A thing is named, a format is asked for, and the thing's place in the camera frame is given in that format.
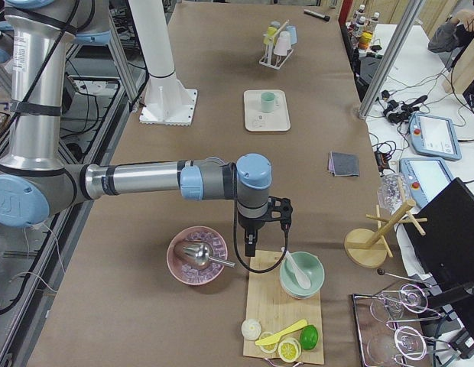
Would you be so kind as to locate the seated person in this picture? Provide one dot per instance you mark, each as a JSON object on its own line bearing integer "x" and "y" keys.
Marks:
{"x": 457, "y": 32}

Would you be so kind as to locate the green lime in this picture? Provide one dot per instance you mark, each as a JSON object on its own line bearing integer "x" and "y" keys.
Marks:
{"x": 309, "y": 337}

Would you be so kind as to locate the green cup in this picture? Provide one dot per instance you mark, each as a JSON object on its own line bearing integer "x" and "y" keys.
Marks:
{"x": 267, "y": 102}

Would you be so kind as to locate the blue teach pendant near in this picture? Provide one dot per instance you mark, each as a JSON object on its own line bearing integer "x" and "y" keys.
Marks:
{"x": 426, "y": 177}

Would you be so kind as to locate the metal scoop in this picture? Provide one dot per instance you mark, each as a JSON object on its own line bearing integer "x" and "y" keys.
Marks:
{"x": 199, "y": 255}

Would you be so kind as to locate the wire glass rack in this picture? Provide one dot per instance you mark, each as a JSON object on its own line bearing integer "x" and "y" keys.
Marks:
{"x": 414, "y": 323}

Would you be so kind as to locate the grey folded cloth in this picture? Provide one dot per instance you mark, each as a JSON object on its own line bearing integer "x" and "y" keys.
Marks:
{"x": 343, "y": 164}

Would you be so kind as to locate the lemon slice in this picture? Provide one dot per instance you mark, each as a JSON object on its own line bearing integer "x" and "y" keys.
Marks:
{"x": 289, "y": 350}

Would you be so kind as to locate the wooden mug tree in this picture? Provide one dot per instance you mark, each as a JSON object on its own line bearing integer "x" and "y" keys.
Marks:
{"x": 370, "y": 249}

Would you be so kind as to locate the metal cylinder black cap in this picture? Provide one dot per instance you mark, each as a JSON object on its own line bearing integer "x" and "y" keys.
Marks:
{"x": 318, "y": 15}

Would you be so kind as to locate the cream rabbit tray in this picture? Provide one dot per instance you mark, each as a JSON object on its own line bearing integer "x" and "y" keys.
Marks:
{"x": 258, "y": 121}

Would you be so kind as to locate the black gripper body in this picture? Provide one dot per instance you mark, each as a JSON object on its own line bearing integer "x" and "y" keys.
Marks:
{"x": 251, "y": 226}

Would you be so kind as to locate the clear plastic cup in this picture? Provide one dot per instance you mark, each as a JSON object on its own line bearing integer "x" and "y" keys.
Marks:
{"x": 393, "y": 191}

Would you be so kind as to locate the yellow plastic knife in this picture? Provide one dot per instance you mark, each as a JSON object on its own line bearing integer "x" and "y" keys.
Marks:
{"x": 276, "y": 337}

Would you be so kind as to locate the blue teach pendant far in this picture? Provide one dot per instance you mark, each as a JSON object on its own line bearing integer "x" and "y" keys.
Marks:
{"x": 434, "y": 136}

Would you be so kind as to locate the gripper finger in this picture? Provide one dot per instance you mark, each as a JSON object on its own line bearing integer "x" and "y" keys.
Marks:
{"x": 250, "y": 243}

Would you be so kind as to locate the pink cup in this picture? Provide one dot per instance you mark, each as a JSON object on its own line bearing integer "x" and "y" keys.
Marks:
{"x": 282, "y": 47}

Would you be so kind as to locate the pink bowl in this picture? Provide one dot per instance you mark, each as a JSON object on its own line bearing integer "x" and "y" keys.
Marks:
{"x": 184, "y": 272}

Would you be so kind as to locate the white ceramic spoon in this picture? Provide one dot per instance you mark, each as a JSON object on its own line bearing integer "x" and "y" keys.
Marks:
{"x": 301, "y": 277}

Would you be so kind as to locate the blue cup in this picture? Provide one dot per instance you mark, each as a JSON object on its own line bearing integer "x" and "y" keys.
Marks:
{"x": 291, "y": 29}

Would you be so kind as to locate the black monitor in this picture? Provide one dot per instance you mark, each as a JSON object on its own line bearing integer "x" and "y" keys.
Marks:
{"x": 446, "y": 250}

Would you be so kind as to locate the cream white cup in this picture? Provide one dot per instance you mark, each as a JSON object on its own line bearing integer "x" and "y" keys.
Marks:
{"x": 285, "y": 34}

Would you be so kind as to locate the yellow cup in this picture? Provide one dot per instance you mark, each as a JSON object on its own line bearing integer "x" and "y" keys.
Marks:
{"x": 269, "y": 39}

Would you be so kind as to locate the white wire cup rack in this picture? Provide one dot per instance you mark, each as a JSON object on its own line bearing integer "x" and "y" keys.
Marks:
{"x": 269, "y": 59}

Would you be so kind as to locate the aluminium frame post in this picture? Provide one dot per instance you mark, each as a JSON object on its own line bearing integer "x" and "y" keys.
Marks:
{"x": 394, "y": 47}

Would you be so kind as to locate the blue teach pendant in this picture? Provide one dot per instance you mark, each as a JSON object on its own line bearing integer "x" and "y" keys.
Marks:
{"x": 434, "y": 136}
{"x": 426, "y": 177}

